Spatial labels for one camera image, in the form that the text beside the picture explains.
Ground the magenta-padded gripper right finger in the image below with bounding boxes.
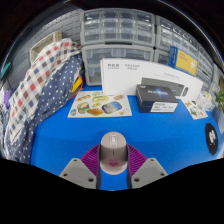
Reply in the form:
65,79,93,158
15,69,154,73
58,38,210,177
125,143,169,190

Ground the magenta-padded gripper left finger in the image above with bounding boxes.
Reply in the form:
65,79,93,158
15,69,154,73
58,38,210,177
58,143,102,190

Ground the pink computer mouse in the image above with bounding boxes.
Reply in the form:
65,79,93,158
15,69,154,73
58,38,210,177
99,131,129,176

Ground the colourful sticker sheet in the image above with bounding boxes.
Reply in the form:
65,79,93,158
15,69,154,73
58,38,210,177
182,99,209,120
67,90,133,119

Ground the small black box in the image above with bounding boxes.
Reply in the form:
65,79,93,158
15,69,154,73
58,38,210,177
135,83,180,114

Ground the yellow plastic object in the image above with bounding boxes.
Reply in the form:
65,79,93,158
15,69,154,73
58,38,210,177
69,75,84,98

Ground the red blue checkered cloth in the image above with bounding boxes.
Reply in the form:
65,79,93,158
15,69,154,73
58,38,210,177
1,37,82,158

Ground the white keyboard box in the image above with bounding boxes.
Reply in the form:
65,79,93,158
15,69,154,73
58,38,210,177
99,58,204,101

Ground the purple object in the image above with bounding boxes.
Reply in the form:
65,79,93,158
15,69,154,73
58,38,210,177
3,88,13,111

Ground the yellow and blue box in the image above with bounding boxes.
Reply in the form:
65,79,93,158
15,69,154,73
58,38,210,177
168,45,198,77

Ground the teal object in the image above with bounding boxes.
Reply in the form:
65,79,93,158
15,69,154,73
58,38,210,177
0,62,12,79

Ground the beige plastic basket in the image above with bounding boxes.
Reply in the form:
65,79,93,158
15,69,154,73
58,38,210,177
29,31,63,64

